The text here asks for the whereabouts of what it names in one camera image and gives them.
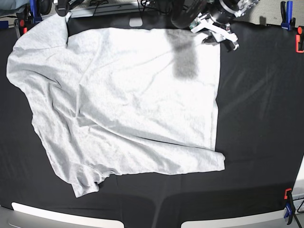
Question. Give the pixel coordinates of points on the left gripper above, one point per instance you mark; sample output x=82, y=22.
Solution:
x=220, y=32

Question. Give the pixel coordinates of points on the white t-shirt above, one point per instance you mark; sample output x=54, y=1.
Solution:
x=120, y=101

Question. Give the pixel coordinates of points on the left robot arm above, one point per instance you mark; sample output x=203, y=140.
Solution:
x=217, y=20

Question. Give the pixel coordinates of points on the blue clamp far left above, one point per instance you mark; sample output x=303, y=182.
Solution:
x=33, y=11

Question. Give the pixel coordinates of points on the red clamp far left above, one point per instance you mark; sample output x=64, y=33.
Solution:
x=20, y=27

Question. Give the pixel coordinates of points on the blue clamp far right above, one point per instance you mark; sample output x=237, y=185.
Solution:
x=288, y=22

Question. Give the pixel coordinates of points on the red clamp far right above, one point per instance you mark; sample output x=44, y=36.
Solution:
x=299, y=40

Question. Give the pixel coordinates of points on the black table cloth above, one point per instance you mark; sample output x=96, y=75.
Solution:
x=260, y=132

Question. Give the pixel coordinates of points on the red blue clamp near right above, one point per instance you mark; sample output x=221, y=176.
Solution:
x=289, y=206

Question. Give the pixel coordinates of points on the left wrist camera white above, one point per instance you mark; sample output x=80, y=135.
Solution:
x=198, y=24

